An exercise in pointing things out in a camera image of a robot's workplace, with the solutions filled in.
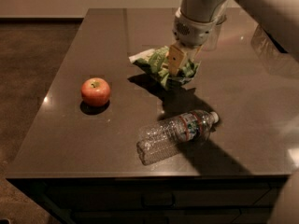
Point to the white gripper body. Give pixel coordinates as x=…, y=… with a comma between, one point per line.
x=193, y=34

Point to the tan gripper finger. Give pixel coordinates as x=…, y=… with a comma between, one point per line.
x=177, y=57

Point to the green jalapeno chip bag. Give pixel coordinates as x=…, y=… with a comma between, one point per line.
x=154, y=62

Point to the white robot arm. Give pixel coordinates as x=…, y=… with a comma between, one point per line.
x=279, y=18

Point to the clear plastic water bottle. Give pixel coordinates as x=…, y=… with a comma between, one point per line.
x=163, y=139

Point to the red apple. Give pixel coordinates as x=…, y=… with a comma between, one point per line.
x=95, y=92

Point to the dark cabinet drawers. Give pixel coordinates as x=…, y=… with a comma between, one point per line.
x=154, y=200

